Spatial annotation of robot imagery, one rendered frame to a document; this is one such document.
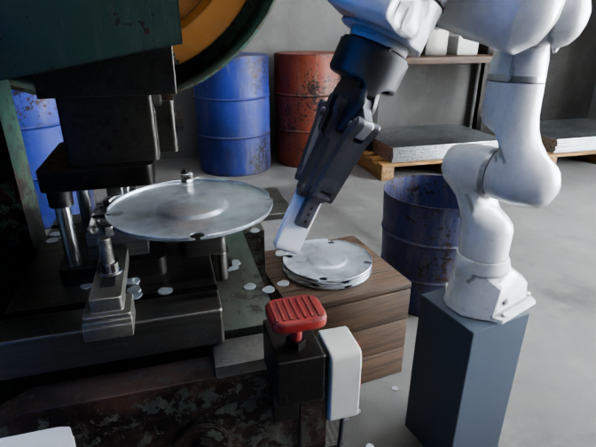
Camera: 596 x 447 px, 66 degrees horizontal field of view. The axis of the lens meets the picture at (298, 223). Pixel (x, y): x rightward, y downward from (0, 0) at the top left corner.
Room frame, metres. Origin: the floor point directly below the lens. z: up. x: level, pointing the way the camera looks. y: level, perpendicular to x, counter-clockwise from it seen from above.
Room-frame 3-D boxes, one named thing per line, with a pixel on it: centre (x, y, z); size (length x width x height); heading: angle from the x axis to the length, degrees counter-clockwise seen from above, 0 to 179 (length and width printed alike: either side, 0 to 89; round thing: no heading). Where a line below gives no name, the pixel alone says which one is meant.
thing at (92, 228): (0.73, 0.31, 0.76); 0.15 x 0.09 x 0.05; 16
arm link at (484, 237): (0.99, -0.41, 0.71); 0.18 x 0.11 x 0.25; 38
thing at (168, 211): (0.76, 0.19, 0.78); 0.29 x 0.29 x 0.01
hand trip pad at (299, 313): (0.47, 0.00, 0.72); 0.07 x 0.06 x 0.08; 106
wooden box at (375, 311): (1.32, -0.10, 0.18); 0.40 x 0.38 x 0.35; 112
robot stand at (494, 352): (0.96, -0.43, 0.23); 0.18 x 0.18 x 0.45; 25
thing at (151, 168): (0.73, 0.32, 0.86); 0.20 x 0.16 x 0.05; 16
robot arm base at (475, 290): (0.98, -0.47, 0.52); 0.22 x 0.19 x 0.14; 115
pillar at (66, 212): (0.63, 0.35, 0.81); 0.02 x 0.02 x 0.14
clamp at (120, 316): (0.57, 0.27, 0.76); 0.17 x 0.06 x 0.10; 16
